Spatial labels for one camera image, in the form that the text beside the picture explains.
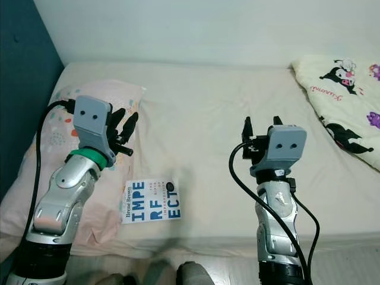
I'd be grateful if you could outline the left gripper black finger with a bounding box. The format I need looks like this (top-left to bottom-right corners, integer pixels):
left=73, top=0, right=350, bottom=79
left=108, top=108, right=125, bottom=142
left=122, top=112, right=139, bottom=144

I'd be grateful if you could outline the pink pillow with dotted print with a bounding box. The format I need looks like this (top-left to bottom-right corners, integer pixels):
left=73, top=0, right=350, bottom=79
left=0, top=80, right=146, bottom=247

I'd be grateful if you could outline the white book with blue letters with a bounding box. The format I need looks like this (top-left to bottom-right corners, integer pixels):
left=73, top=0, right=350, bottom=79
left=122, top=178, right=182, bottom=224

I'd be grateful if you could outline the cream bed mattress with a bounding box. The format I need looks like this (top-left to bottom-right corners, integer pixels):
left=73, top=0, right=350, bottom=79
left=30, top=62, right=380, bottom=256

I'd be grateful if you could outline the cream cartoon print quilt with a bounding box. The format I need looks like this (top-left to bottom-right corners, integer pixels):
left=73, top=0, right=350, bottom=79
left=292, top=55, right=380, bottom=156

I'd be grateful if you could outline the blue upholstered headboard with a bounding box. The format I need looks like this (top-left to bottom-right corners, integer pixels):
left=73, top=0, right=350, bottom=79
left=0, top=0, right=65, bottom=205

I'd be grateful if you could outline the robot left leg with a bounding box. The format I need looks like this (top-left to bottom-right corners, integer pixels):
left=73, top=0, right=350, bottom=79
left=92, top=261, right=174, bottom=285

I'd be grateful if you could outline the robot leg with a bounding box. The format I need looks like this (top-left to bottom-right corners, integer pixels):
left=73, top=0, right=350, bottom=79
left=175, top=261, right=216, bottom=285
left=92, top=261, right=174, bottom=285

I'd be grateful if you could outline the robot right leg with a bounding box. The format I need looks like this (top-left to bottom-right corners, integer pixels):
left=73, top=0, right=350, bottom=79
left=175, top=261, right=216, bottom=285

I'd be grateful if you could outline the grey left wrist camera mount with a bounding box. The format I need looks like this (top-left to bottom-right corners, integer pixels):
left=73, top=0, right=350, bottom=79
left=74, top=96, right=116, bottom=168

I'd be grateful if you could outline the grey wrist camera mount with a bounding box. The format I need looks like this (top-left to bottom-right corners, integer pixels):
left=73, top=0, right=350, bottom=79
left=74, top=96, right=116, bottom=168
left=249, top=125, right=308, bottom=178

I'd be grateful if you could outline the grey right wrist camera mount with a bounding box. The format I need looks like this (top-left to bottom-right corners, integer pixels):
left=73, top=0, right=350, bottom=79
left=249, top=125, right=308, bottom=178

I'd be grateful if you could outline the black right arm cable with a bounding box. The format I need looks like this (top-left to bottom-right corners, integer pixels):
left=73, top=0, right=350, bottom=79
left=229, top=141, right=321, bottom=285

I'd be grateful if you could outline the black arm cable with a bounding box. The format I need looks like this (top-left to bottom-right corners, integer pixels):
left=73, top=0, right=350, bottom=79
left=33, top=100, right=81, bottom=280
left=229, top=141, right=321, bottom=285

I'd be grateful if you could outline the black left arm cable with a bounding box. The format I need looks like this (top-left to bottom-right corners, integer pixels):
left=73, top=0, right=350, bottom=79
left=33, top=100, right=81, bottom=280

